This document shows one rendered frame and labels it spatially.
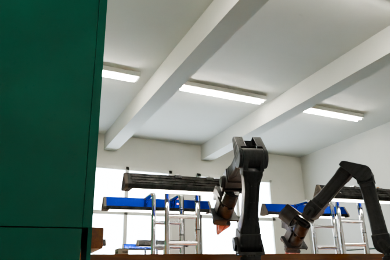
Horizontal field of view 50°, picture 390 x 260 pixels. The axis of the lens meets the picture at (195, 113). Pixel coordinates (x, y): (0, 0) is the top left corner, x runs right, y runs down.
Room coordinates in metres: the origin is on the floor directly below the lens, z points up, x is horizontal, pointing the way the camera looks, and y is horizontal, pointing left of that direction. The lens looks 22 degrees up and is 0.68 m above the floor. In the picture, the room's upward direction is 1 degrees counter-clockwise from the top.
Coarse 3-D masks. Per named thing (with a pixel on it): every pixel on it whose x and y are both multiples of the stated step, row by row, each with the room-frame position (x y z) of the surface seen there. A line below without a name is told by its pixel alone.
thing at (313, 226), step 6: (294, 204) 2.67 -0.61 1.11; (300, 204) 2.62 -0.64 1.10; (330, 204) 2.58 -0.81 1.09; (330, 210) 2.59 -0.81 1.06; (312, 228) 2.53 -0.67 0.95; (324, 228) 2.56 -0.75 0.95; (330, 228) 2.58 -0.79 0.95; (336, 228) 2.58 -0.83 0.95; (312, 234) 2.53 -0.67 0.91; (336, 234) 2.58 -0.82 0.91; (336, 240) 2.58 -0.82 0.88; (318, 246) 2.53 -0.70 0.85; (324, 246) 2.55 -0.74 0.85; (330, 246) 2.57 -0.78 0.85; (336, 246) 2.58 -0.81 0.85; (318, 252) 2.53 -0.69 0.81; (336, 252) 2.59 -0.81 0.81
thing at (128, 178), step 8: (128, 176) 1.72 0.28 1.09; (136, 176) 1.74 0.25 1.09; (144, 176) 1.75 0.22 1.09; (152, 176) 1.76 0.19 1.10; (160, 176) 1.78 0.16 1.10; (168, 176) 1.79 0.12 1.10; (184, 176) 1.82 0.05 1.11; (192, 176) 1.84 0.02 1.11; (128, 184) 1.70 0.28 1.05; (136, 184) 1.71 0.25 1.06; (144, 184) 1.73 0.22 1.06; (152, 184) 1.74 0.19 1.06; (160, 184) 1.75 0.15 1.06; (168, 184) 1.77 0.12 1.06; (176, 184) 1.78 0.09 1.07; (184, 184) 1.79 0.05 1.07; (192, 184) 1.81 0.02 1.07; (200, 184) 1.82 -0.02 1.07; (208, 184) 1.84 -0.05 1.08; (216, 184) 1.86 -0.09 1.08; (240, 192) 1.88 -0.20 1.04
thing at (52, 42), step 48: (0, 0) 1.20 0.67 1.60; (48, 0) 1.26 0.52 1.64; (96, 0) 1.32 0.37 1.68; (0, 48) 1.21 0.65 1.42; (48, 48) 1.26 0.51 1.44; (96, 48) 1.32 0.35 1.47; (0, 96) 1.22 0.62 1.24; (48, 96) 1.27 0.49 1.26; (96, 96) 1.33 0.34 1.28; (0, 144) 1.23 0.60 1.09; (48, 144) 1.28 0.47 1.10; (96, 144) 1.33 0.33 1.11; (0, 192) 1.23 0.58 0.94; (48, 192) 1.28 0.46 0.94
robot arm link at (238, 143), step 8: (240, 136) 1.28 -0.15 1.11; (240, 144) 1.25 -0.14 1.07; (248, 144) 1.31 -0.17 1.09; (256, 144) 1.26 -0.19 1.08; (240, 152) 1.22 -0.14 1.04; (264, 152) 1.23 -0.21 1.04; (240, 160) 1.22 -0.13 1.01; (232, 168) 1.41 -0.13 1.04; (264, 168) 1.26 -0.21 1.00; (232, 176) 1.43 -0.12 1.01; (240, 176) 1.43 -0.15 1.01; (232, 184) 1.47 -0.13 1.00; (240, 184) 1.48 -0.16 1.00
